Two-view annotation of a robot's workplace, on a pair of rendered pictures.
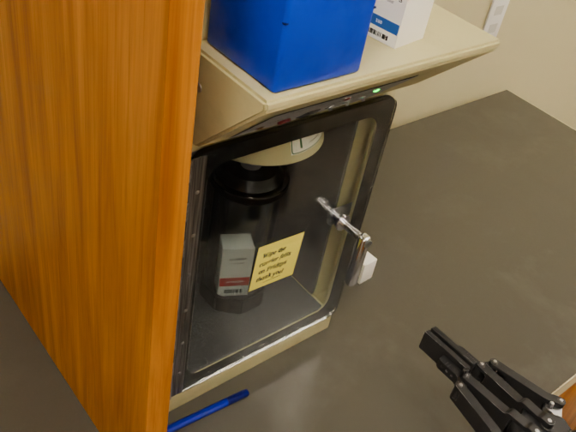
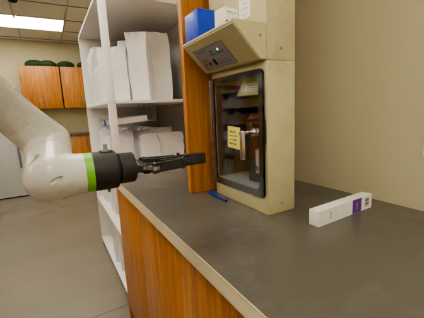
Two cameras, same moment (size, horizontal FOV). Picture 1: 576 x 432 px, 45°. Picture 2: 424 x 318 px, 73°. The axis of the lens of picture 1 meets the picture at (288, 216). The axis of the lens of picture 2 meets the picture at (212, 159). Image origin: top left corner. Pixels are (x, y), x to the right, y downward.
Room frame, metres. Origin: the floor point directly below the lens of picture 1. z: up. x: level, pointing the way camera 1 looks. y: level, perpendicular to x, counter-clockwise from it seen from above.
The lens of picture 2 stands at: (0.89, -0.96, 1.27)
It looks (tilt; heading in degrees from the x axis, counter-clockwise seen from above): 10 degrees down; 107
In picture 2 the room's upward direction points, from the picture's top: 3 degrees counter-clockwise
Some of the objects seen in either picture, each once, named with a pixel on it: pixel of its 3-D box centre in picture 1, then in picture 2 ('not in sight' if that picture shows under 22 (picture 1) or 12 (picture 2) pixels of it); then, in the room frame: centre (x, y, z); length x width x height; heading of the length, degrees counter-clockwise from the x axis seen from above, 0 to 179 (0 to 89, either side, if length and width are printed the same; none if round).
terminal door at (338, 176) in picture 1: (279, 251); (235, 134); (0.68, 0.00, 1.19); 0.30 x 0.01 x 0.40; 136
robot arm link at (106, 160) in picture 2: not in sight; (106, 168); (0.45, -0.40, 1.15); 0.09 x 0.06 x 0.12; 136
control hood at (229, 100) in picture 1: (348, 86); (219, 51); (0.65, -0.03, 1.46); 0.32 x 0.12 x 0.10; 136
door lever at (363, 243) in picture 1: (349, 251); (247, 144); (0.74, -0.09, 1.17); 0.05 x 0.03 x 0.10; 46
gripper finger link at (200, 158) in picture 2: (450, 352); (194, 159); (0.61, -0.24, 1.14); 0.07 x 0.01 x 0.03; 46
